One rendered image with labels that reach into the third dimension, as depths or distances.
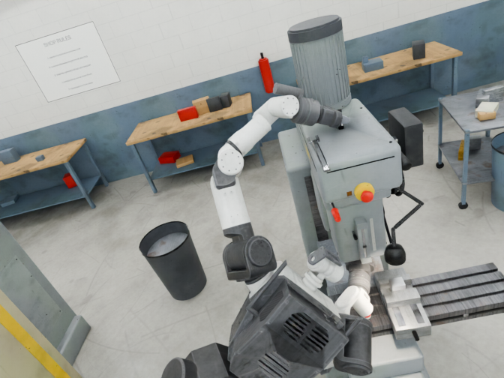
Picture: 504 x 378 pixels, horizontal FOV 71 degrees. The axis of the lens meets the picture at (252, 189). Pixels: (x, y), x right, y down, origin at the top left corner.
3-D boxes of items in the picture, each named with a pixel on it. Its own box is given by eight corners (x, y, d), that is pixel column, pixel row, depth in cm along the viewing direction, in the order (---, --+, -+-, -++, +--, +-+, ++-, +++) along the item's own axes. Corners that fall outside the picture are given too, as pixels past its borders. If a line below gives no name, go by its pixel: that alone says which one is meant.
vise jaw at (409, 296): (421, 303, 163) (420, 297, 161) (387, 308, 165) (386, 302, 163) (415, 292, 168) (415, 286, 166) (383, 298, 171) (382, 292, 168)
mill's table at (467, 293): (521, 310, 164) (523, 298, 160) (260, 359, 178) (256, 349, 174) (491, 273, 183) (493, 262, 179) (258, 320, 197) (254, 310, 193)
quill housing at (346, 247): (390, 256, 147) (385, 193, 131) (340, 267, 150) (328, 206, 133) (375, 227, 163) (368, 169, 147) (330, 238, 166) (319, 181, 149)
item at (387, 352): (425, 371, 164) (425, 356, 158) (350, 384, 168) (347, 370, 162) (387, 288, 207) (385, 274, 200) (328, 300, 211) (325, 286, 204)
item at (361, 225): (372, 262, 143) (367, 222, 132) (361, 264, 144) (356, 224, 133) (369, 255, 147) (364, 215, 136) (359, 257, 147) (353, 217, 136)
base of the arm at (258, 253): (260, 290, 98) (286, 265, 104) (235, 251, 97) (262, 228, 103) (234, 290, 110) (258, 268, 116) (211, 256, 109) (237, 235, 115)
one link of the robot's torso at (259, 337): (295, 442, 94) (382, 343, 91) (193, 367, 93) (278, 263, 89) (286, 372, 124) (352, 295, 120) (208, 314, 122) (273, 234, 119)
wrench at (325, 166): (334, 170, 104) (333, 167, 104) (320, 173, 105) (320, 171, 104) (317, 136, 125) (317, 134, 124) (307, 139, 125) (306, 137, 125)
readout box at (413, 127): (427, 164, 158) (426, 121, 147) (406, 169, 159) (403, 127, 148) (408, 145, 175) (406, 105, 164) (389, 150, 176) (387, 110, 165)
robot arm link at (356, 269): (374, 256, 153) (373, 277, 143) (376, 272, 158) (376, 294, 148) (343, 256, 157) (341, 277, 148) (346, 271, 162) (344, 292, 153)
